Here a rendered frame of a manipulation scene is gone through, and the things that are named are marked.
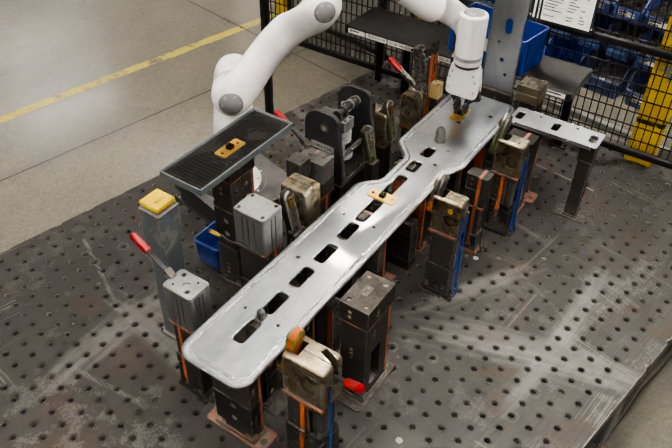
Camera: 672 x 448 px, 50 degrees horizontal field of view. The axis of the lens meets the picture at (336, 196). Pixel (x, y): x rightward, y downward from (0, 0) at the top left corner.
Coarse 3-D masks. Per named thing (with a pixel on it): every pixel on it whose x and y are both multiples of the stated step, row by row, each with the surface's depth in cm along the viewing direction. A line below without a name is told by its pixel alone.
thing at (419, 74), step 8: (416, 48) 219; (424, 48) 221; (416, 56) 220; (424, 56) 222; (416, 64) 222; (424, 64) 223; (416, 72) 223; (424, 72) 225; (416, 80) 225; (424, 80) 226; (416, 88) 226; (424, 88) 228
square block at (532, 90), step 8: (528, 80) 236; (536, 80) 236; (520, 88) 234; (528, 88) 233; (536, 88) 232; (544, 88) 234; (520, 96) 236; (528, 96) 234; (536, 96) 232; (544, 96) 238; (520, 104) 238; (528, 104) 236; (536, 104) 234; (520, 112) 239; (512, 128) 244; (520, 128) 242
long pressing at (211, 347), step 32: (448, 96) 238; (416, 128) 222; (448, 128) 223; (480, 128) 223; (416, 160) 209; (448, 160) 210; (352, 192) 197; (416, 192) 197; (320, 224) 186; (384, 224) 186; (288, 256) 176; (352, 256) 177; (256, 288) 168; (288, 288) 168; (320, 288) 168; (224, 320) 160; (256, 320) 160; (288, 320) 160; (192, 352) 153; (224, 352) 153; (256, 352) 153
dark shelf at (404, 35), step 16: (368, 16) 280; (384, 16) 280; (400, 16) 280; (352, 32) 273; (368, 32) 269; (384, 32) 269; (400, 32) 269; (416, 32) 269; (432, 32) 269; (448, 32) 270; (400, 48) 264; (544, 64) 251; (560, 64) 251; (576, 64) 251; (544, 80) 242; (560, 80) 242; (576, 80) 242; (560, 96) 237
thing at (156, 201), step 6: (156, 192) 170; (162, 192) 170; (144, 198) 168; (150, 198) 168; (156, 198) 168; (162, 198) 168; (168, 198) 168; (174, 198) 169; (144, 204) 167; (150, 204) 166; (156, 204) 166; (162, 204) 166; (168, 204) 167; (156, 210) 165
